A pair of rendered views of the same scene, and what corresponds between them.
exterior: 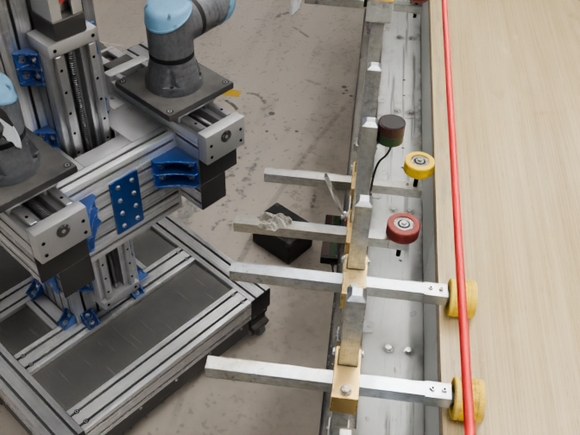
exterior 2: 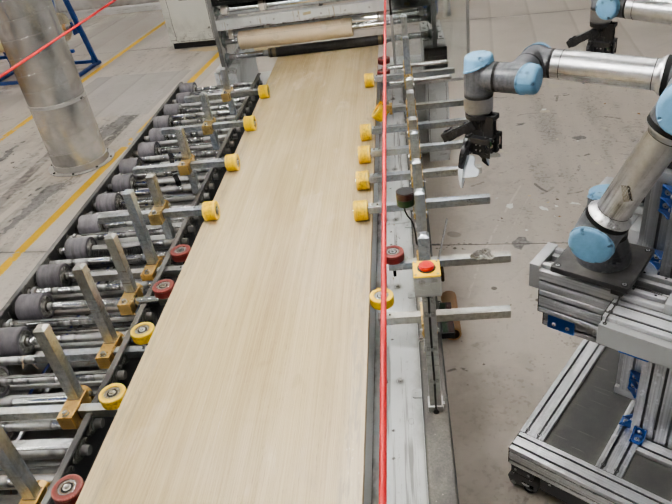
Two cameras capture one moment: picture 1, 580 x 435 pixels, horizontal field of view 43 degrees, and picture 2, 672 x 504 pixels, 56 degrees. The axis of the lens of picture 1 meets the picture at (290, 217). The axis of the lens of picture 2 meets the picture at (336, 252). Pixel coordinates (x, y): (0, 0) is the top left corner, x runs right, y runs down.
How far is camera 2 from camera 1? 3.19 m
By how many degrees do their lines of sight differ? 103
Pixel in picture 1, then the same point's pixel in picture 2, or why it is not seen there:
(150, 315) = (602, 412)
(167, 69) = not seen: hidden behind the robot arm
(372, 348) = (407, 285)
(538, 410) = (330, 194)
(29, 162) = not seen: hidden behind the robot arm
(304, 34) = not seen: outside the picture
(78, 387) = (616, 355)
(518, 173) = (304, 299)
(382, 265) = (405, 334)
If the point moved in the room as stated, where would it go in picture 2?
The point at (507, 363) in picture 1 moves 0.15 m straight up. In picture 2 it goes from (340, 205) to (335, 172)
